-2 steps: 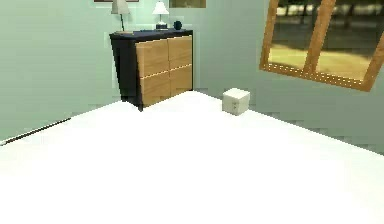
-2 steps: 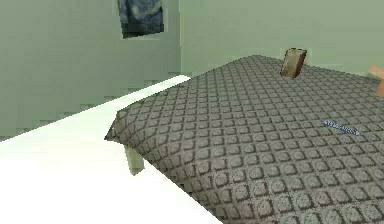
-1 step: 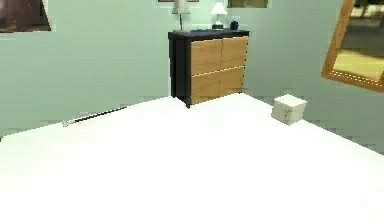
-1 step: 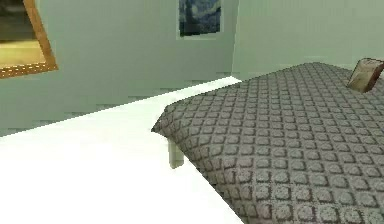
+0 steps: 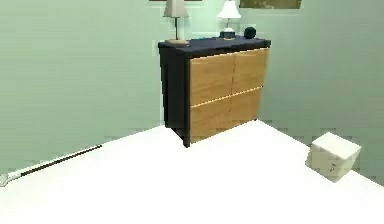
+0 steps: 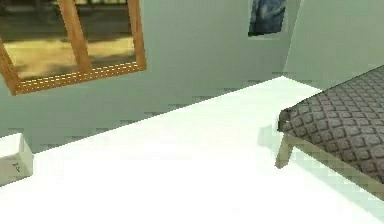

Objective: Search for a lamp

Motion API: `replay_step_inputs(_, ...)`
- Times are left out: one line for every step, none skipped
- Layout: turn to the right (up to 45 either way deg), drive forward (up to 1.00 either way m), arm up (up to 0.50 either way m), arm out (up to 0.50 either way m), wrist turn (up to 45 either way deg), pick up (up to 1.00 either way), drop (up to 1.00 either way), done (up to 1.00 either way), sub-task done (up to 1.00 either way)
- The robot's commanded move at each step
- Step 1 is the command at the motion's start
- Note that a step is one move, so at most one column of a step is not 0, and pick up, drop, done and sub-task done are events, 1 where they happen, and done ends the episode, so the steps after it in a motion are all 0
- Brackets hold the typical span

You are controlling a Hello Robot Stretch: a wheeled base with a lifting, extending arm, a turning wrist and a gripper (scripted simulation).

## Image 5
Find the beige shade lamp wooden base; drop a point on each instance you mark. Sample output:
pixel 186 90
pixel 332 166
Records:
pixel 175 13

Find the white shade lamp dark base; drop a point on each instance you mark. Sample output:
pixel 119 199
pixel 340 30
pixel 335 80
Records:
pixel 228 13

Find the black cupboard with wooden doors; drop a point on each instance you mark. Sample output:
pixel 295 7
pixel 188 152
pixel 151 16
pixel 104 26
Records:
pixel 213 83

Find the small teal flat object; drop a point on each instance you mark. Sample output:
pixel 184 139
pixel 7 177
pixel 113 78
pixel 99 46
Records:
pixel 201 38

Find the black ball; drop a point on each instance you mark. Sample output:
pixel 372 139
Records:
pixel 250 32

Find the black stick with white end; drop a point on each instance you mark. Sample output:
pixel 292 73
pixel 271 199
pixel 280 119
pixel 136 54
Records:
pixel 53 162

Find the white cube box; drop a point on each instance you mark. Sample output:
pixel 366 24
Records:
pixel 333 156

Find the olive framed wall picture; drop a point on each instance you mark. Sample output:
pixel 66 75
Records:
pixel 270 3

